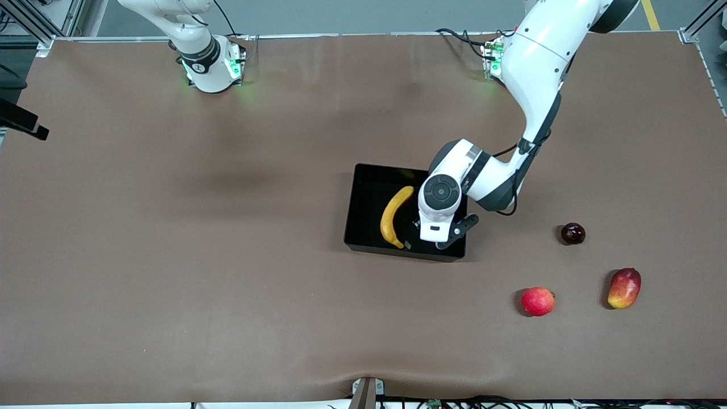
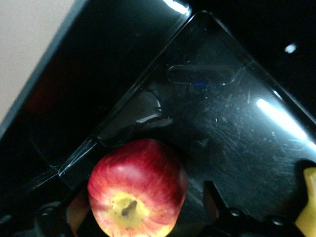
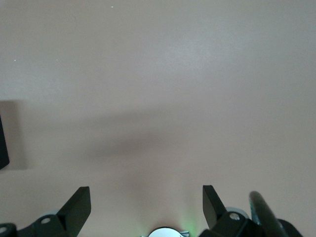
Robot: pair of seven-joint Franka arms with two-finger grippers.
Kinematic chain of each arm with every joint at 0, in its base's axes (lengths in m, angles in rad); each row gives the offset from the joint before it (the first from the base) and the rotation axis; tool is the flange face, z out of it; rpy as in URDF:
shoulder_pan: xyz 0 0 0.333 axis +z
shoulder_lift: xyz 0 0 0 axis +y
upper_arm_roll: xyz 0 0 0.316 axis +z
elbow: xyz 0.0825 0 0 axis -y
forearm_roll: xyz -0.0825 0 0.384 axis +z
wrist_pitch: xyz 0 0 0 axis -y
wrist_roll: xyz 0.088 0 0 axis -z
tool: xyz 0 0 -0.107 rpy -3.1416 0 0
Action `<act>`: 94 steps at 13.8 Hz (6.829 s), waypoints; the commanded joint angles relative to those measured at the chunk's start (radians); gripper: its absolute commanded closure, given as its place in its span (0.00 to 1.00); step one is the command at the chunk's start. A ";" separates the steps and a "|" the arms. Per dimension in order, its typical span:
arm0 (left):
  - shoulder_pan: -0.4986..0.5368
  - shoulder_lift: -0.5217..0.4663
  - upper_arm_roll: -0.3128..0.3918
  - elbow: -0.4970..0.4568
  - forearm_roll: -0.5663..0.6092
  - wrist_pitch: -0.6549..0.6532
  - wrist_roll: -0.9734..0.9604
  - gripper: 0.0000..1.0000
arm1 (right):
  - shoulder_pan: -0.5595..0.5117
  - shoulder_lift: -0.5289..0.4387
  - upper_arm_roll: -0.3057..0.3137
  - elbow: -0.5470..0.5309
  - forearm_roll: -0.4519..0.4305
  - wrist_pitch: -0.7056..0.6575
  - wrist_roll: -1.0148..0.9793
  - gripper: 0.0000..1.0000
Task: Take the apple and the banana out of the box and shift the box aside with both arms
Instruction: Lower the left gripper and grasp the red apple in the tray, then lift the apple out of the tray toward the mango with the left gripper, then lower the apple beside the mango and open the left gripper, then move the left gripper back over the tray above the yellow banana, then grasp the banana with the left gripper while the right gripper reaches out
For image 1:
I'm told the yellow banana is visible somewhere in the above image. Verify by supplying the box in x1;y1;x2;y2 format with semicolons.
379;185;415;249

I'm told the black plastic box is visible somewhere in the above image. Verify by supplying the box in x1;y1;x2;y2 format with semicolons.
343;163;468;263

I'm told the red round apple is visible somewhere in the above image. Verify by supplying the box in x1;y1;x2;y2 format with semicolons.
521;286;556;317

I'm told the red yellow mango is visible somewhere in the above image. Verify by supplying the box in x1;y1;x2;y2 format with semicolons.
607;268;642;310

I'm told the grey table clamp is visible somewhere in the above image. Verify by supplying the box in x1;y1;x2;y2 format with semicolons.
349;377;386;409

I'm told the brown table mat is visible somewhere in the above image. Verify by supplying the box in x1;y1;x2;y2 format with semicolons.
0;31;727;405

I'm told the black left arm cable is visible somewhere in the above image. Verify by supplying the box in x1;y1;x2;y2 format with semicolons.
492;130;553;217

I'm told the aluminium frame post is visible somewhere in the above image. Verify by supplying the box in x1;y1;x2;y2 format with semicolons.
680;0;727;43
0;0;86;57

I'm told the black left base cable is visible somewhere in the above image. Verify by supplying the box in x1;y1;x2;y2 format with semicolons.
436;27;515;57

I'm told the black base cable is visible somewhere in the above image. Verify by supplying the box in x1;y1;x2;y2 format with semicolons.
436;27;515;57
213;0;238;36

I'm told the black right base cable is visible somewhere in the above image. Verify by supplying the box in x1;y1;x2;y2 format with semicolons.
213;0;238;36

